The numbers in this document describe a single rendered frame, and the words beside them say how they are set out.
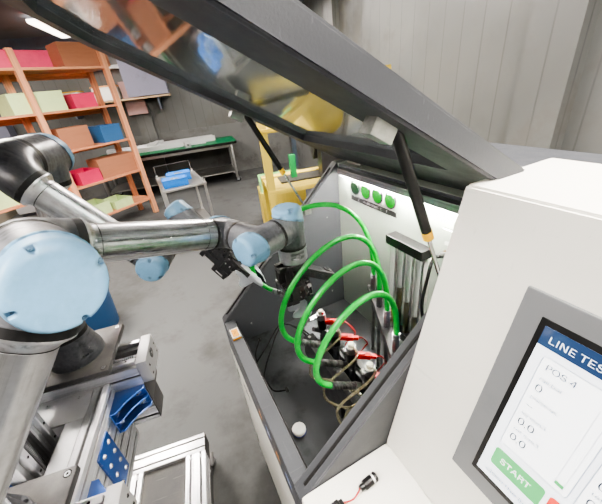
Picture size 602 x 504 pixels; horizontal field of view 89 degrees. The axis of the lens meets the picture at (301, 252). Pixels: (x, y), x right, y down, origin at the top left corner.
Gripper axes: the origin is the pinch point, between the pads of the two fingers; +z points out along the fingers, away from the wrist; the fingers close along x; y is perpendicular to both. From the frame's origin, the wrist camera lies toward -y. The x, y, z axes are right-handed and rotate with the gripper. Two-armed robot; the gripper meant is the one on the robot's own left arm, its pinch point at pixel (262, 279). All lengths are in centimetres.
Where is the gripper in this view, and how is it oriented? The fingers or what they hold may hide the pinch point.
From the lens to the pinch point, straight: 96.9
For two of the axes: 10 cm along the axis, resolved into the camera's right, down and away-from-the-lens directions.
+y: -6.6, 6.8, 3.2
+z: 7.3, 6.8, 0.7
